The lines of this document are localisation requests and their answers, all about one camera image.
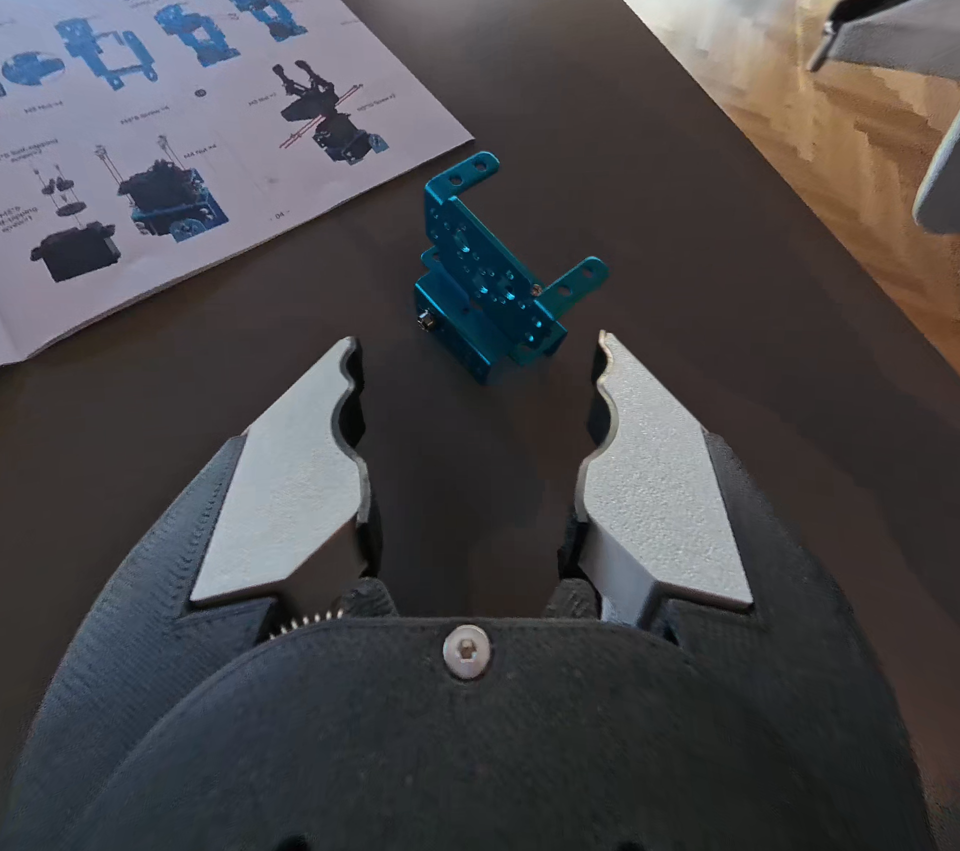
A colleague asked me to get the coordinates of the printed instruction manual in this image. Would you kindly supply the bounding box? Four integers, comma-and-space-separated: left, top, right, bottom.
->
0, 0, 477, 368

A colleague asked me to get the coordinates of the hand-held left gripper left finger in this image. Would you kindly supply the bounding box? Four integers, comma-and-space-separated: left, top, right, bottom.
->
189, 335, 384, 606

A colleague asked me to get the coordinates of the dark brown desk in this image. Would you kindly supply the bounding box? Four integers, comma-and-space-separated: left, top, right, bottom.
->
0, 0, 960, 851

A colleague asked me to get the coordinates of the blue metal bracket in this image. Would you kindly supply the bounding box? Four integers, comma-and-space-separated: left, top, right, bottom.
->
412, 151, 610, 387

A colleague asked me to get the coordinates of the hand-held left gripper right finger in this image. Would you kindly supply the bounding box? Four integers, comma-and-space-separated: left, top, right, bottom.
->
558, 329, 754, 632

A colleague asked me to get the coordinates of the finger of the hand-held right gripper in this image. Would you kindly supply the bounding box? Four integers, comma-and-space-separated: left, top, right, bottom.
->
911, 112, 960, 239
806, 0, 960, 74

